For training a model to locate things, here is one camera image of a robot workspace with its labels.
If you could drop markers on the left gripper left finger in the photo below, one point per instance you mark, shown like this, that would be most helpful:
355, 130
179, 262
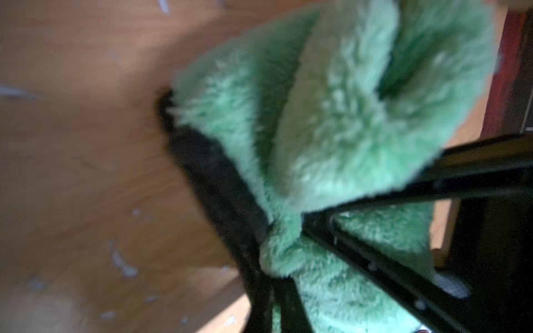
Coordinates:
268, 293

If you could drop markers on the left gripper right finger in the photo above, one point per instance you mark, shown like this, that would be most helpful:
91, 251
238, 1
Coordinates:
492, 179

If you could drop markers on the green and black rag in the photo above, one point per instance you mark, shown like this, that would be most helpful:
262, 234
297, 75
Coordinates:
338, 101

